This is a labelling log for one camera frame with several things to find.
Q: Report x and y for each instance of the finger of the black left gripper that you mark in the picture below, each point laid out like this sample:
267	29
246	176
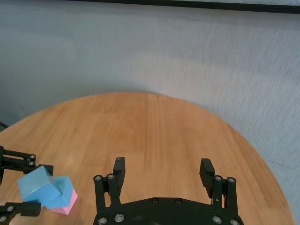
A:
25	162
23	208

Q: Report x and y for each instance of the pink cube block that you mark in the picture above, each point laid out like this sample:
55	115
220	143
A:
68	206

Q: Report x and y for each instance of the black wall rail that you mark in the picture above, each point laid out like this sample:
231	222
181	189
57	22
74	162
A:
199	5

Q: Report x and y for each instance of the blue cube block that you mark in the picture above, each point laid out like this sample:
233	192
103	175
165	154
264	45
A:
37	185
63	189

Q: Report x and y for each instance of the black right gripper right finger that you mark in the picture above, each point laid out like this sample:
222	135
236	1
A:
215	187

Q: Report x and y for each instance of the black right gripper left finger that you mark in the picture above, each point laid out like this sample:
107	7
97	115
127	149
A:
112	185

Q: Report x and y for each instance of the black floor strip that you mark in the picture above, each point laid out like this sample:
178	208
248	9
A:
2	124

